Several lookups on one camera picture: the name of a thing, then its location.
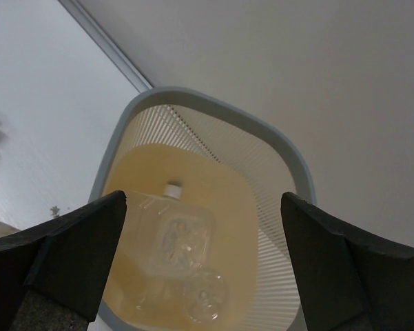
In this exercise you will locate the small dark debris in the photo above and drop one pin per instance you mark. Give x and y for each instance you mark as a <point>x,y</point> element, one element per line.
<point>55,211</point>

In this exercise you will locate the square bottle beige label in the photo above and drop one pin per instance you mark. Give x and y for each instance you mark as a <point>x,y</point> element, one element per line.
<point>164,236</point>

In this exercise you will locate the clear bottle white cap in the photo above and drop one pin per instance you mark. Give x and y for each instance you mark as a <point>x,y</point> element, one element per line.
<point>200,297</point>

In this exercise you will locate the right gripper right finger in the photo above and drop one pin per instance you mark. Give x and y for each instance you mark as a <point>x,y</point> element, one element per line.
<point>347,278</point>

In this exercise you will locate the beige mesh waste bin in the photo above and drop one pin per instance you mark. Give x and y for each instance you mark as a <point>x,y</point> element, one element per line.
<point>263,156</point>

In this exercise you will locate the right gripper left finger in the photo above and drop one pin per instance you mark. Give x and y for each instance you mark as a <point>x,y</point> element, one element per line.
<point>53,275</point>

